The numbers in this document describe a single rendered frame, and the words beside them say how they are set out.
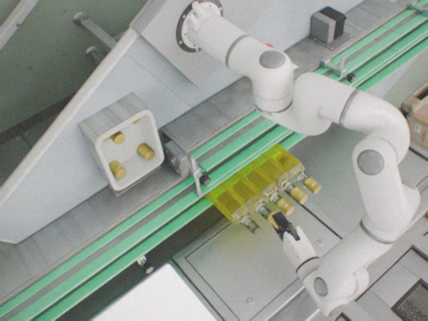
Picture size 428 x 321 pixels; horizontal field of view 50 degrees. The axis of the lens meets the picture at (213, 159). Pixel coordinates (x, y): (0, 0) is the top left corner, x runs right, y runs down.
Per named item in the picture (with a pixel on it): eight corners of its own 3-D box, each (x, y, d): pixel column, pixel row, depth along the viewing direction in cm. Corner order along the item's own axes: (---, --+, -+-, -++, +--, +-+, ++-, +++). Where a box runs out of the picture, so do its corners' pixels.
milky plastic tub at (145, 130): (101, 176, 136) (116, 194, 131) (77, 123, 119) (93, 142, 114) (149, 145, 142) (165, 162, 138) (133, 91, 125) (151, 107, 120)
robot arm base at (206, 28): (167, 23, 113) (207, 53, 105) (201, -17, 112) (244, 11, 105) (193, 55, 126) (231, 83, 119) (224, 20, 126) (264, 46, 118)
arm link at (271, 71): (253, 24, 110) (303, 56, 102) (255, 64, 121) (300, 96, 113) (222, 45, 107) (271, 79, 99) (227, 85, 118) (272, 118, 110)
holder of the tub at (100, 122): (106, 185, 141) (119, 201, 136) (77, 123, 119) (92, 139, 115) (151, 156, 146) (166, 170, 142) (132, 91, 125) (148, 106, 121)
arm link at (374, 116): (345, 94, 92) (416, 123, 87) (365, 83, 103) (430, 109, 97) (322, 153, 99) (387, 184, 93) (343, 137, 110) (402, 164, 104)
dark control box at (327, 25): (309, 34, 163) (327, 44, 159) (311, 14, 157) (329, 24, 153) (325, 24, 166) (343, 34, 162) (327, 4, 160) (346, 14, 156)
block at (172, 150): (167, 165, 143) (180, 178, 140) (162, 145, 136) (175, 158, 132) (176, 159, 145) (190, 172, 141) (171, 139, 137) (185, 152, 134)
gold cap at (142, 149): (135, 153, 138) (143, 162, 135) (137, 143, 136) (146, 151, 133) (144, 151, 140) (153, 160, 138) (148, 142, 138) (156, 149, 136)
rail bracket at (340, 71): (317, 66, 155) (349, 85, 148) (319, 48, 149) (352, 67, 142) (325, 60, 156) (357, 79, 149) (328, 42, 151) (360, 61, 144)
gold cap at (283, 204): (275, 208, 139) (286, 218, 137) (275, 202, 136) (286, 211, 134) (284, 202, 140) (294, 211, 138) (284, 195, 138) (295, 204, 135)
